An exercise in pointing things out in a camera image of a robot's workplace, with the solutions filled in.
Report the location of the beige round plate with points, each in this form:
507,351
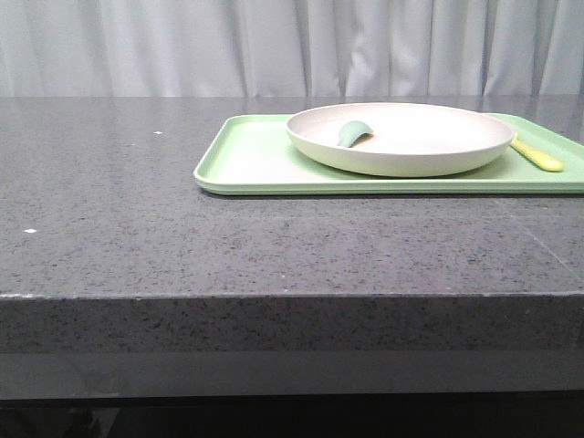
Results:
408,140

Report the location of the yellow plastic fork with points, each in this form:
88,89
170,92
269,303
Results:
537,157

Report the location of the light green serving tray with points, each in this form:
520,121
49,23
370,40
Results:
252,155

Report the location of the green plastic spoon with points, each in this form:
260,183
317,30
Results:
352,131

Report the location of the white curtain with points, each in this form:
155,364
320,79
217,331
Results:
290,48

